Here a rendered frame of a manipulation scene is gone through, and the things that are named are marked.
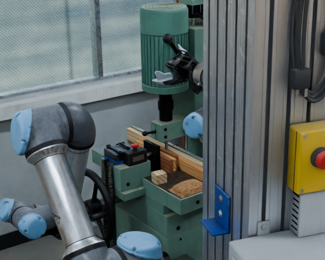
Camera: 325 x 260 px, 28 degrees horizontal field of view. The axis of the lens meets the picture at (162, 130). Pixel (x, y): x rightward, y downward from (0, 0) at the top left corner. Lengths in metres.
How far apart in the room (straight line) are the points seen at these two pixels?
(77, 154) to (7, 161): 1.79
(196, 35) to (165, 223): 0.69
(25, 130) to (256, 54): 0.72
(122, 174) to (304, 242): 1.12
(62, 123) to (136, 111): 2.21
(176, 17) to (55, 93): 1.47
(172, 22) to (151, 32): 0.08
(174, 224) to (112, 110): 1.59
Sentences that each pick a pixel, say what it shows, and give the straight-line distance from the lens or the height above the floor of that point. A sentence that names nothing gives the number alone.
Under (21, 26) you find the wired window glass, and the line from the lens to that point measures 3.56.
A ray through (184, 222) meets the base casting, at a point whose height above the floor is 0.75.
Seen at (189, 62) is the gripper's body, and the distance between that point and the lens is 2.07.
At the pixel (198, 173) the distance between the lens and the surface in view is 2.37.
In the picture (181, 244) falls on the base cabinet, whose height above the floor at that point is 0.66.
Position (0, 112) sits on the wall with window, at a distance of 3.47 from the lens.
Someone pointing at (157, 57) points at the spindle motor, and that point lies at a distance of 2.32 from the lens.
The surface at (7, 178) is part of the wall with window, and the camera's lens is 3.68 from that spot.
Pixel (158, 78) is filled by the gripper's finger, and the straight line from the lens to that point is 2.19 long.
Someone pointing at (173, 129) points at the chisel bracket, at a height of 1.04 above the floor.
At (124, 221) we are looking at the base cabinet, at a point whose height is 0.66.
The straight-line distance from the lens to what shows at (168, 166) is 2.42.
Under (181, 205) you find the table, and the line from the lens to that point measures 2.24.
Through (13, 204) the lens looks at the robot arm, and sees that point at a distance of 2.11.
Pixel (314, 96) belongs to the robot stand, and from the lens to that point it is 1.28.
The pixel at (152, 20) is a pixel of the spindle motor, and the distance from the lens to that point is 2.29.
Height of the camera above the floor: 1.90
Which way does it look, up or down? 21 degrees down
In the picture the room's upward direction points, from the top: 1 degrees counter-clockwise
